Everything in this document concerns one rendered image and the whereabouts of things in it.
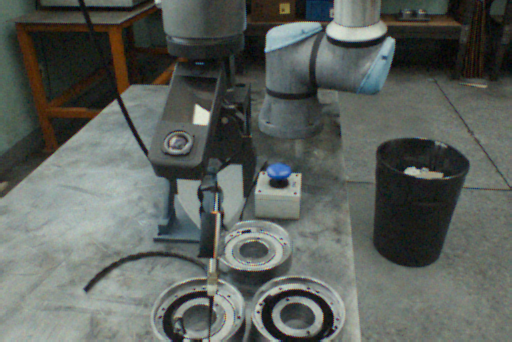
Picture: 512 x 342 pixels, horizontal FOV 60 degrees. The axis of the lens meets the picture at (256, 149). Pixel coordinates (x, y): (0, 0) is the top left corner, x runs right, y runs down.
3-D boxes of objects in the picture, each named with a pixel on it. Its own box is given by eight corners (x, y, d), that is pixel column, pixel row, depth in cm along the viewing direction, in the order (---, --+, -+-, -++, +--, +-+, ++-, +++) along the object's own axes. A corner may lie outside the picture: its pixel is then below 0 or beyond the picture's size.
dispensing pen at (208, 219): (191, 343, 45) (201, 178, 48) (200, 331, 50) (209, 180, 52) (212, 344, 45) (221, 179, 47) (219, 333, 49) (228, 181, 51)
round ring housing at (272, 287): (232, 341, 51) (231, 315, 49) (284, 287, 58) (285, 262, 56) (312, 393, 45) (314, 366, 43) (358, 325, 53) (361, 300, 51)
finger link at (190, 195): (213, 205, 54) (216, 137, 50) (203, 236, 49) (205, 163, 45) (188, 202, 54) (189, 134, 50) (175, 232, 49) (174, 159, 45)
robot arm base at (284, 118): (262, 111, 112) (262, 73, 107) (323, 114, 110) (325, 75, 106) (254, 137, 99) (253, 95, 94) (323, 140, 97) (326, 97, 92)
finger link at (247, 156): (261, 190, 47) (252, 114, 43) (260, 198, 46) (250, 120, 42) (217, 192, 48) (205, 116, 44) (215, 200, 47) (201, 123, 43)
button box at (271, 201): (299, 220, 71) (300, 194, 69) (255, 217, 72) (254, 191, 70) (301, 192, 78) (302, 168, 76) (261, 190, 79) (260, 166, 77)
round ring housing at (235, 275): (303, 285, 59) (304, 260, 57) (224, 302, 56) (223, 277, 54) (278, 236, 68) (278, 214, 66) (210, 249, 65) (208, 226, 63)
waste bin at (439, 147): (458, 277, 171) (482, 181, 152) (369, 270, 175) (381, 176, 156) (437, 223, 201) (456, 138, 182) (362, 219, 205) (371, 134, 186)
